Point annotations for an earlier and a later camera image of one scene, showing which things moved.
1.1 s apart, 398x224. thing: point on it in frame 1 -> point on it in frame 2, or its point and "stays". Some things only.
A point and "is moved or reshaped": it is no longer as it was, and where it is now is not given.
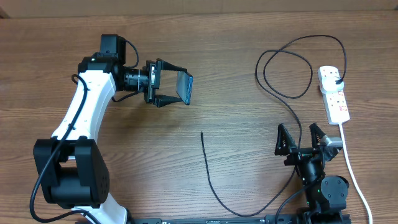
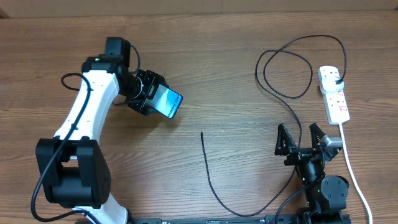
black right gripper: (298, 154) stays
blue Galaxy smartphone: (184, 86) is moved or reshaped
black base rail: (332, 218) stays
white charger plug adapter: (328, 84) stays
